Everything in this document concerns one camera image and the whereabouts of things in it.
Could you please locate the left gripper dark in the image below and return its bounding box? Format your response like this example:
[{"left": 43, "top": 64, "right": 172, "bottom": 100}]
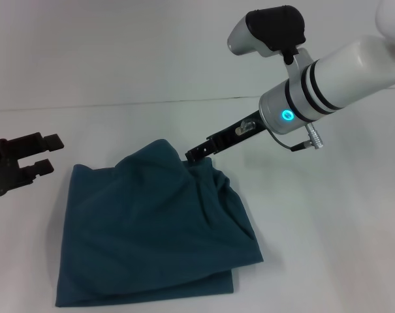
[{"left": 0, "top": 132, "right": 66, "bottom": 199}]

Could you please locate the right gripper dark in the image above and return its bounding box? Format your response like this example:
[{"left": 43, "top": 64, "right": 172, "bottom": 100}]
[{"left": 185, "top": 109, "right": 270, "bottom": 163}]

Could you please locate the teal T-shirt with FREE print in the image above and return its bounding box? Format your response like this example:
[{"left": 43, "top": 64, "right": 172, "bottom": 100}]
[{"left": 53, "top": 138, "right": 265, "bottom": 309}]

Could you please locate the dark cable with silver plug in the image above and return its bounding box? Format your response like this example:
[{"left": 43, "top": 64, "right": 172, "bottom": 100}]
[{"left": 268, "top": 122, "right": 325, "bottom": 153}]

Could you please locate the right wrist camera white housing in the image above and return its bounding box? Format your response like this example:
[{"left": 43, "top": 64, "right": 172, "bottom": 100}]
[{"left": 226, "top": 4, "right": 314, "bottom": 76}]

